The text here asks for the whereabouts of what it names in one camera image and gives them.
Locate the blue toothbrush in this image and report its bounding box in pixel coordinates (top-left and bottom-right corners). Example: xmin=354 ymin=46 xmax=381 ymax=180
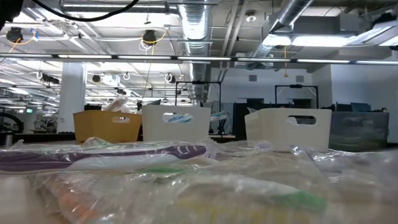
xmin=161 ymin=112 xmax=195 ymax=124
xmin=210 ymin=110 xmax=231 ymax=124

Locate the white plastic bin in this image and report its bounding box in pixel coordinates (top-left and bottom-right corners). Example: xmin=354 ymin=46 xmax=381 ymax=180
xmin=244 ymin=108 xmax=333 ymax=153
xmin=141 ymin=104 xmax=213 ymax=143

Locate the yellow plastic bin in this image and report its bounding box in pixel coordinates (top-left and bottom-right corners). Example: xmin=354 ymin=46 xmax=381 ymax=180
xmin=73 ymin=110 xmax=143 ymax=144

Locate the long ceiling light strip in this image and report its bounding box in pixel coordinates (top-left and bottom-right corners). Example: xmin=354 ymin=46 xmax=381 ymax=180
xmin=0 ymin=53 xmax=398 ymax=65

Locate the black background box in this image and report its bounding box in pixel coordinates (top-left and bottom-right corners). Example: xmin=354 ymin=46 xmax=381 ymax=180
xmin=83 ymin=103 xmax=103 ymax=112

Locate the white pillar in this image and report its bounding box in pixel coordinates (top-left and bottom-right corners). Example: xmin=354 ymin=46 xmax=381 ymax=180
xmin=57 ymin=62 xmax=87 ymax=134

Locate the green toothbrush in clear wrapper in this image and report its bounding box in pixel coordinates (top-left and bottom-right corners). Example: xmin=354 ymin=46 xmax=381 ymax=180
xmin=130 ymin=166 xmax=330 ymax=215

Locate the grey translucent plastic bin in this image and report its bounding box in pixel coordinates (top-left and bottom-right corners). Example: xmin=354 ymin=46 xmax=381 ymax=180
xmin=328 ymin=111 xmax=391 ymax=152

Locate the background computer monitor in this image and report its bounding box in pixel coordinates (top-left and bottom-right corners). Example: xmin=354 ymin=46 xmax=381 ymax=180
xmin=350 ymin=102 xmax=373 ymax=113

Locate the black curved background hoop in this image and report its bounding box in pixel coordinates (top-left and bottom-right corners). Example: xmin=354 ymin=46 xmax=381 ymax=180
xmin=0 ymin=111 xmax=24 ymax=134

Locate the grey metal cylinder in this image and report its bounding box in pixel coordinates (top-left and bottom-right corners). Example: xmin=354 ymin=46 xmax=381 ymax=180
xmin=2 ymin=132 xmax=14 ymax=147

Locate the black background frame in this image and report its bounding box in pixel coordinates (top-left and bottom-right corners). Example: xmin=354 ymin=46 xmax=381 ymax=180
xmin=174 ymin=80 xmax=223 ymax=108
xmin=274 ymin=83 xmax=320 ymax=110

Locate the silver round ceiling duct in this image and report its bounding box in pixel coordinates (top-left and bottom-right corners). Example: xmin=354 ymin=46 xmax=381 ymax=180
xmin=178 ymin=0 xmax=215 ymax=105
xmin=248 ymin=0 xmax=315 ymax=71

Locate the black ceiling-hung camera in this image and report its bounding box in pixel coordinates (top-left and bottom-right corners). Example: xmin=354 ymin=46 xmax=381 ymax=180
xmin=6 ymin=27 xmax=24 ymax=44
xmin=142 ymin=29 xmax=158 ymax=47

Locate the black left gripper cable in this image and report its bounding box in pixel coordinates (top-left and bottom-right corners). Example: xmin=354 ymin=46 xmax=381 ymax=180
xmin=30 ymin=0 xmax=140 ymax=22

